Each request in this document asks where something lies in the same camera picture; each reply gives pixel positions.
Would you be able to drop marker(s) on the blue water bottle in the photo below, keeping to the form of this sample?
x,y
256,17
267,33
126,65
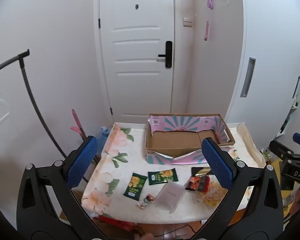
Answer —
x,y
103,137

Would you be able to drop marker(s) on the white cabinet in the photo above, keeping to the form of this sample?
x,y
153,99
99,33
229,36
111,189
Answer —
x,y
272,42

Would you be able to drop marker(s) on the green snack packet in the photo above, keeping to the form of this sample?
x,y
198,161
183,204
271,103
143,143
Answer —
x,y
134,186
162,176

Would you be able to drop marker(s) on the pink striped cardboard box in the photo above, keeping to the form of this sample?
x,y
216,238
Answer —
x,y
175,142

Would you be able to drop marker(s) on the clear waffle packet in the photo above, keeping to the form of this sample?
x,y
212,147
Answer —
x,y
212,196

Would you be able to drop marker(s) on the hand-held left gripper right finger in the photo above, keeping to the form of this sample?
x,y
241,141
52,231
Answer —
x,y
217,166

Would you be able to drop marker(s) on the beige light switch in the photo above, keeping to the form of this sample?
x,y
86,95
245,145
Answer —
x,y
188,22

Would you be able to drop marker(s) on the black gold snack packet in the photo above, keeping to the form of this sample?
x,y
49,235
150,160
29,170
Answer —
x,y
201,171

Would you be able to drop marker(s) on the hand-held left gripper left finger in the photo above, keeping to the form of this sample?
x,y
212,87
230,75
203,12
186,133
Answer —
x,y
82,162

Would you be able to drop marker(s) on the white door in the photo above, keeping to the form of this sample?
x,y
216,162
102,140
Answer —
x,y
140,55

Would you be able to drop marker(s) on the red packaging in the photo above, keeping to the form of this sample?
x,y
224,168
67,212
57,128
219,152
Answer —
x,y
115,223

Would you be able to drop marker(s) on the black curved metal rack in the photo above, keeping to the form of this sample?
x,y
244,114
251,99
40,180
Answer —
x,y
27,85

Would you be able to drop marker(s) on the red snack packet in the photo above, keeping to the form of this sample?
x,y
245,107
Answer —
x,y
196,183

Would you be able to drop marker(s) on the translucent white packet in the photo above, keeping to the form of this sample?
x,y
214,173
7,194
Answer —
x,y
169,197

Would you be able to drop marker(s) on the cream cloth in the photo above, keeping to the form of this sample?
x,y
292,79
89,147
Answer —
x,y
250,142

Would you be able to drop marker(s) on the small white snack packet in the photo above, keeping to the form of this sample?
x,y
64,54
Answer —
x,y
146,201

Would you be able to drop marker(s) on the person's right hand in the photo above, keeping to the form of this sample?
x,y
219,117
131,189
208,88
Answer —
x,y
298,197

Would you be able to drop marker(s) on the pink hanging strip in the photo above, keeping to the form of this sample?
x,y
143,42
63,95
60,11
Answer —
x,y
207,31

